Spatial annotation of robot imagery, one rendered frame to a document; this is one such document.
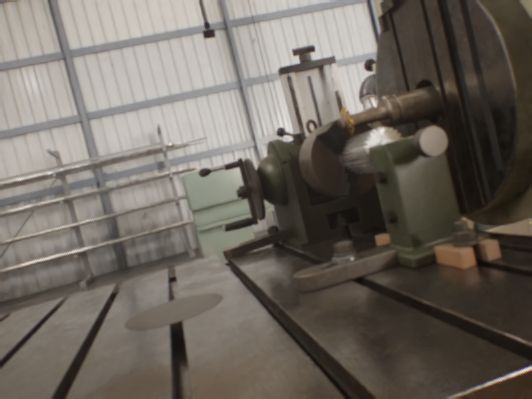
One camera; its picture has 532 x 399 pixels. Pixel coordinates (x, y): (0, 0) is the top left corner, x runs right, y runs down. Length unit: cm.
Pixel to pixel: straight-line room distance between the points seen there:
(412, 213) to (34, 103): 1038
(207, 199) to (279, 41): 553
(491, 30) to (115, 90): 1007
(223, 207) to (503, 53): 601
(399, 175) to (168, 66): 1015
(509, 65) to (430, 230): 34
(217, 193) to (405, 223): 591
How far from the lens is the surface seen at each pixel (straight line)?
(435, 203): 93
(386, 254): 90
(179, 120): 1067
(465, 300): 69
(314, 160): 118
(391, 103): 118
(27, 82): 1113
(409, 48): 130
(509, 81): 105
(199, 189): 672
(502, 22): 107
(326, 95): 299
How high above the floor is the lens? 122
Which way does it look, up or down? 3 degrees down
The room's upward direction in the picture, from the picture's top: 14 degrees counter-clockwise
